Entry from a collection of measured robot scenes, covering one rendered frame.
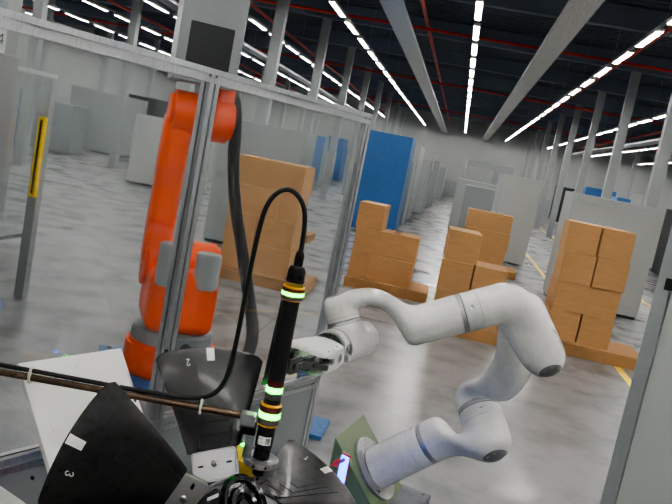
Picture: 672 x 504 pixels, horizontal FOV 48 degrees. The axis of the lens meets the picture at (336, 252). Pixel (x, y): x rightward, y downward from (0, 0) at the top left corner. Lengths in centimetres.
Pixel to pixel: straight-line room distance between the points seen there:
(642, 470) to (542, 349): 142
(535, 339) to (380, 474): 69
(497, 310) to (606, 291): 798
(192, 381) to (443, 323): 55
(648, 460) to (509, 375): 127
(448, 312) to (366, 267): 919
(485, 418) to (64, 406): 107
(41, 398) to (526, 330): 104
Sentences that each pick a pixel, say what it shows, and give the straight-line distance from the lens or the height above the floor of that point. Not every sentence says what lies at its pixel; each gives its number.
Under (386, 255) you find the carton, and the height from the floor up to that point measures 54.
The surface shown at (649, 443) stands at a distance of 310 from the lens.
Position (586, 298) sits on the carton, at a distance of 961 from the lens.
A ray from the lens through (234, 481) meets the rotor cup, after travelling 147.
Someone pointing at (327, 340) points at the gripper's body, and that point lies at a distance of 162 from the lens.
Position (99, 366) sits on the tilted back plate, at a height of 134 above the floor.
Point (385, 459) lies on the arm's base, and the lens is 220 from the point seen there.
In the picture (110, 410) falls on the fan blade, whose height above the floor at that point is 139.
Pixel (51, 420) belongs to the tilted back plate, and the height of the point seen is 127.
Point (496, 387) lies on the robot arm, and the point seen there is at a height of 139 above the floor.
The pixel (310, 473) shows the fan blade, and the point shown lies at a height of 119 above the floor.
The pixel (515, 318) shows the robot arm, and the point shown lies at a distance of 172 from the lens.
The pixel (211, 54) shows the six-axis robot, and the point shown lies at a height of 236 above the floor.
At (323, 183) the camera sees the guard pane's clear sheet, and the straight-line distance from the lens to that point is 273.
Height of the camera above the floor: 190
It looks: 8 degrees down
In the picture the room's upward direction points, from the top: 11 degrees clockwise
